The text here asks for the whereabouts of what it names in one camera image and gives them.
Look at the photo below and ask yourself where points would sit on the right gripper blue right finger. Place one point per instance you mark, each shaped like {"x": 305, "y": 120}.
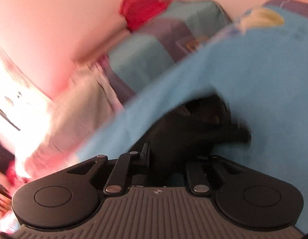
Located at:
{"x": 197, "y": 181}

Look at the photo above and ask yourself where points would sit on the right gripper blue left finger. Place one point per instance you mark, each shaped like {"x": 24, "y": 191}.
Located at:
{"x": 126, "y": 166}

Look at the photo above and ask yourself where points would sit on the black knit pants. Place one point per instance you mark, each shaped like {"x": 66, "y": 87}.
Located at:
{"x": 192, "y": 129}

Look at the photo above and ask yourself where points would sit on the beige quilt on far bed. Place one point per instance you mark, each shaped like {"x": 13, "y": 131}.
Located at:
{"x": 87, "y": 104}

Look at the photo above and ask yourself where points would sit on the pink red folded clothes pile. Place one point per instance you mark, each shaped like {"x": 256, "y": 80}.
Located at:
{"x": 8, "y": 185}

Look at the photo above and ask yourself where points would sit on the window with floral curtain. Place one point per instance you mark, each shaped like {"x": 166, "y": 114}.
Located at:
{"x": 24, "y": 109}

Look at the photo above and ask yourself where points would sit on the striped teal far bed sheet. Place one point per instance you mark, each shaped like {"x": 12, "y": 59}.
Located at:
{"x": 159, "y": 44}

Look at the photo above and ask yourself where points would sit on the blue floral bed sheet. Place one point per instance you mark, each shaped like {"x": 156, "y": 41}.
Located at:
{"x": 263, "y": 76}

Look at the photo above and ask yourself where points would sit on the red folded blanket stack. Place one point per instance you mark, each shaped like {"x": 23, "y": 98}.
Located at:
{"x": 139, "y": 12}

